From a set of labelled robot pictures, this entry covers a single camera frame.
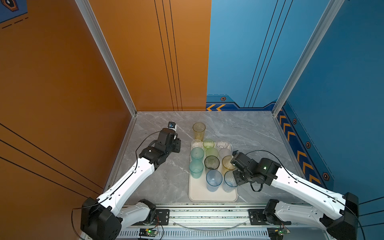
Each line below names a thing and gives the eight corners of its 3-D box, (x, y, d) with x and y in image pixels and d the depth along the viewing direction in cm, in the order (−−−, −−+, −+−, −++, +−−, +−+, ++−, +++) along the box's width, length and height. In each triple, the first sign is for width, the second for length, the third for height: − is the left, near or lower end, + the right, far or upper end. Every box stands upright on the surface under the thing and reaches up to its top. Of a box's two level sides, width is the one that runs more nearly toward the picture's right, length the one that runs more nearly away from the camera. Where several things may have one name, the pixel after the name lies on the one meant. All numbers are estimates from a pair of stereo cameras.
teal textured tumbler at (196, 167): (189, 178, 87) (189, 171, 79) (190, 168, 92) (189, 160, 83) (203, 178, 87) (203, 171, 79) (202, 168, 92) (203, 160, 83)
